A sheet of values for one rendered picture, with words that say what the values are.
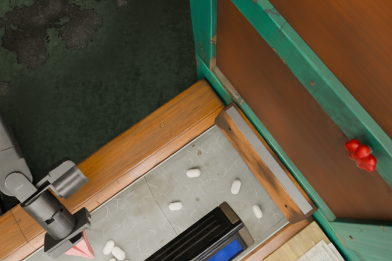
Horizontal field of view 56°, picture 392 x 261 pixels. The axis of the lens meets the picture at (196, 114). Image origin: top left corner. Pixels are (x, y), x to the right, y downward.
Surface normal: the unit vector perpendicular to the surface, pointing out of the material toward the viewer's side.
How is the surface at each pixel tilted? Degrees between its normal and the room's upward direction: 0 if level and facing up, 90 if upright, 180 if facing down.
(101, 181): 0
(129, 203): 0
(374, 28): 90
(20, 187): 37
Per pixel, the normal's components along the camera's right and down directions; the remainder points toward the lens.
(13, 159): 0.52, 0.08
